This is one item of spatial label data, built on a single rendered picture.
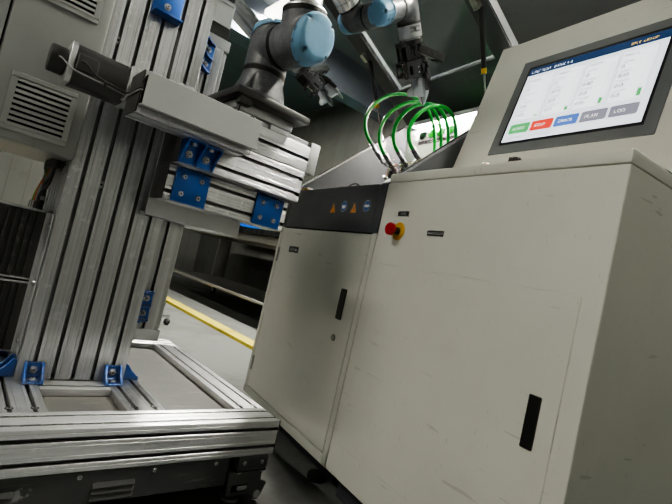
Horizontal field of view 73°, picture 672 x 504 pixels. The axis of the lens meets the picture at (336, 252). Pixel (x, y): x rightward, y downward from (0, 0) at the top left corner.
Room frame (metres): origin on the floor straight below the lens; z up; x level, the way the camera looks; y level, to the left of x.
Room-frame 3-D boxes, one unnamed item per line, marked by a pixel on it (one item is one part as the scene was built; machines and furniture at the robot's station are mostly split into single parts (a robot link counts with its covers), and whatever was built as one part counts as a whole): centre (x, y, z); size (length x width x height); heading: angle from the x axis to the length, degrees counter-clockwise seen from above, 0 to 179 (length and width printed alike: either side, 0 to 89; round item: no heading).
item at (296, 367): (1.70, 0.07, 0.44); 0.65 x 0.02 x 0.68; 32
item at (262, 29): (1.24, 0.30, 1.20); 0.13 x 0.12 x 0.14; 46
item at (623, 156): (1.16, -0.39, 0.96); 0.70 x 0.22 x 0.03; 32
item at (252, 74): (1.25, 0.31, 1.09); 0.15 x 0.15 x 0.10
